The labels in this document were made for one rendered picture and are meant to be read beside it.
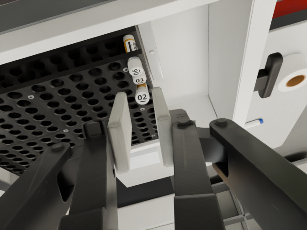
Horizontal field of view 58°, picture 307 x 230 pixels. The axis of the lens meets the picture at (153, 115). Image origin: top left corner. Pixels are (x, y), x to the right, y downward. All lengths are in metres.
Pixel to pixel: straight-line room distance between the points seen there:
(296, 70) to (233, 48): 0.32
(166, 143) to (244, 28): 0.12
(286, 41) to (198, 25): 0.26
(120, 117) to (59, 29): 0.11
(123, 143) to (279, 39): 0.44
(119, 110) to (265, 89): 0.21
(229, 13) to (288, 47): 0.33
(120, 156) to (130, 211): 0.97
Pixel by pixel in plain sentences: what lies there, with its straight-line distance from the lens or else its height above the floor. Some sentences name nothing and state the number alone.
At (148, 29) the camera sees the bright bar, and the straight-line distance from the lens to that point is 0.30.
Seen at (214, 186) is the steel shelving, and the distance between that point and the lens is 4.04.
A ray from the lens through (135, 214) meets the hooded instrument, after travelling 1.11.
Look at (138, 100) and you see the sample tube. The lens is 0.24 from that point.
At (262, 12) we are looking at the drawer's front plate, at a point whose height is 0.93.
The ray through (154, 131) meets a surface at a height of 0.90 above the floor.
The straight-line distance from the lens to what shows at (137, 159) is 0.77.
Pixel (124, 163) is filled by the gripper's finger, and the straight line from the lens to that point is 0.16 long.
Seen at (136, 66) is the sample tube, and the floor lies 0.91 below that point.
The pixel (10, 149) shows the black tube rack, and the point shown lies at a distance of 0.38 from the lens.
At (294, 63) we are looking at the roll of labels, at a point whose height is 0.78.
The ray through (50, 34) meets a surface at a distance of 0.24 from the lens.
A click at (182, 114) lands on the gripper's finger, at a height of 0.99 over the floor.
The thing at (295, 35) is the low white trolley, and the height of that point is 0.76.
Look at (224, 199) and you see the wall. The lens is 4.51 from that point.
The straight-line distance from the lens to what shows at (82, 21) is 0.24.
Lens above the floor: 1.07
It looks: 30 degrees down
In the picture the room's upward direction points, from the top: 166 degrees clockwise
